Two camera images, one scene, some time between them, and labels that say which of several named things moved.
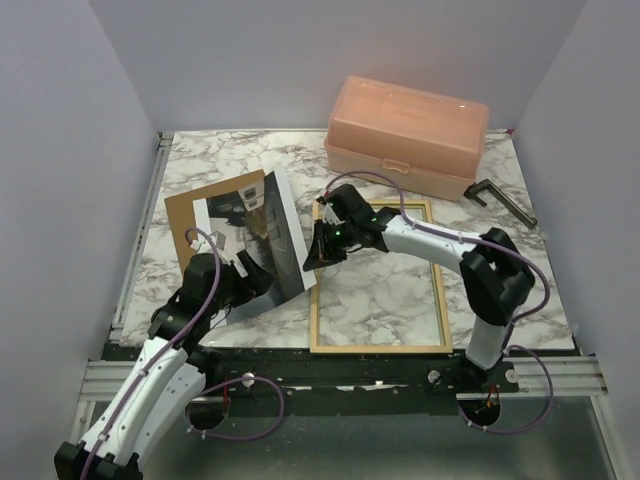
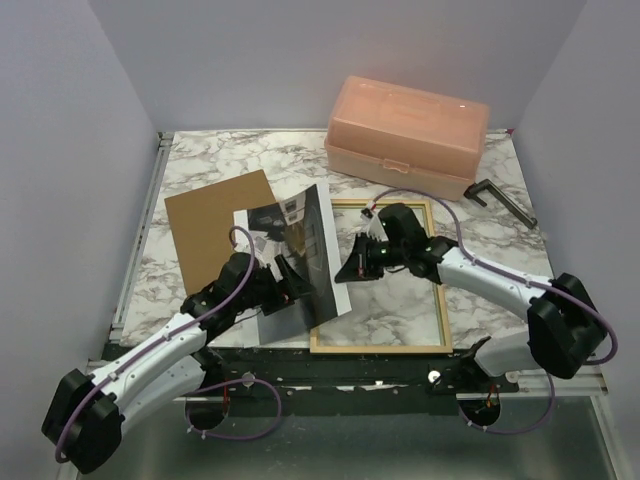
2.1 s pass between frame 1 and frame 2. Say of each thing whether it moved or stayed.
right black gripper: moved
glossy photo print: moved
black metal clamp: stayed
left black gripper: moved
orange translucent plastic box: stayed
